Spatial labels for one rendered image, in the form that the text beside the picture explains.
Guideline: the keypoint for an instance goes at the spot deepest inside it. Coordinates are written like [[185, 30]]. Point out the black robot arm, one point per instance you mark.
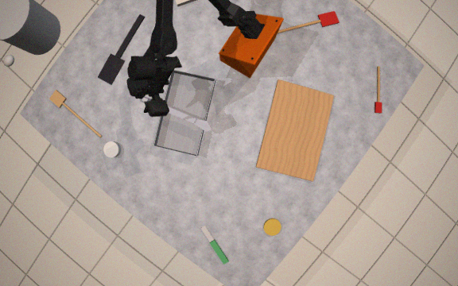
[[164, 42]]

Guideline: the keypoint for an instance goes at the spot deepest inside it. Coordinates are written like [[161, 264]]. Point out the white short cylinder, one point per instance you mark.
[[112, 149]]

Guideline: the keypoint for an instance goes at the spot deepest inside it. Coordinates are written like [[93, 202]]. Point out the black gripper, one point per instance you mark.
[[157, 107]]

